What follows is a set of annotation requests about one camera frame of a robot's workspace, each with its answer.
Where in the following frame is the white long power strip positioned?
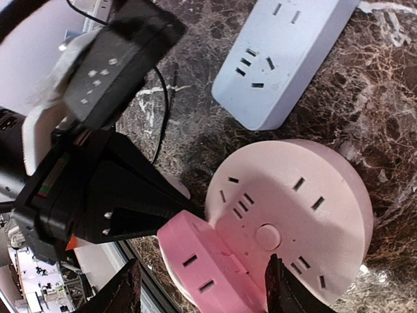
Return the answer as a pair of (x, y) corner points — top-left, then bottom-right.
(64, 0), (112, 40)

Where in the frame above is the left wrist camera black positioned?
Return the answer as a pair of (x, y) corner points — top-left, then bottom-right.
(64, 1), (186, 130)

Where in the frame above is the pink plug adapter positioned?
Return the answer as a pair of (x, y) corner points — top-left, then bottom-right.
(157, 210), (266, 312)

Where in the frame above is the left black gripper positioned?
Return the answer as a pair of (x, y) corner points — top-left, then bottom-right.
(12, 130), (203, 258)

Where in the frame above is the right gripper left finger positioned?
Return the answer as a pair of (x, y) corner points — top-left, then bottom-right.
(76, 259), (141, 313)

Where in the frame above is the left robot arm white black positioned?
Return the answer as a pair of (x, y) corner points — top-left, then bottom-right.
(1, 109), (202, 263)

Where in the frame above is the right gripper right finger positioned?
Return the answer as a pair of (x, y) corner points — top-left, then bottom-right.
(265, 254), (335, 313)

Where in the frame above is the black usb cable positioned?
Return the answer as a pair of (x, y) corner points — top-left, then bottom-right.
(65, 0), (172, 164)

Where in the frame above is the light blue power strip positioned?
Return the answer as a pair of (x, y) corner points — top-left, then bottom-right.
(212, 0), (359, 130)

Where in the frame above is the round pink power socket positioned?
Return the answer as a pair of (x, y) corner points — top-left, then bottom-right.
(162, 138), (374, 307)

